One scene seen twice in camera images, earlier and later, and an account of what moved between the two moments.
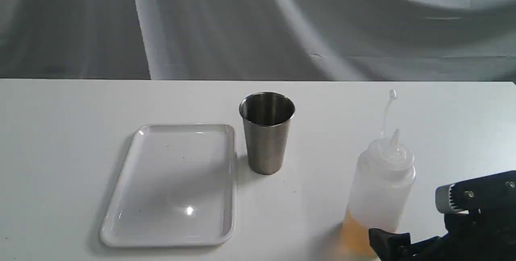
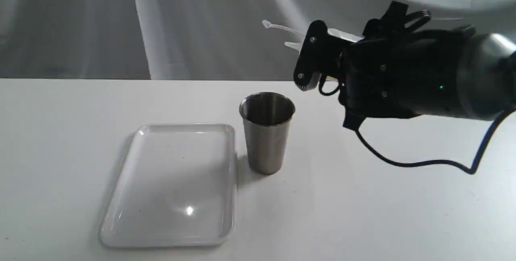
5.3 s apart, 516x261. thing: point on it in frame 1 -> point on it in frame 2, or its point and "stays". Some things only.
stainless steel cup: x=267 y=117 stays
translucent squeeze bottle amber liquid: x=379 y=193 -> x=342 y=34
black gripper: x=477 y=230 -> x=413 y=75
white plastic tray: x=177 y=188 stays
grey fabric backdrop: x=398 y=25 stays
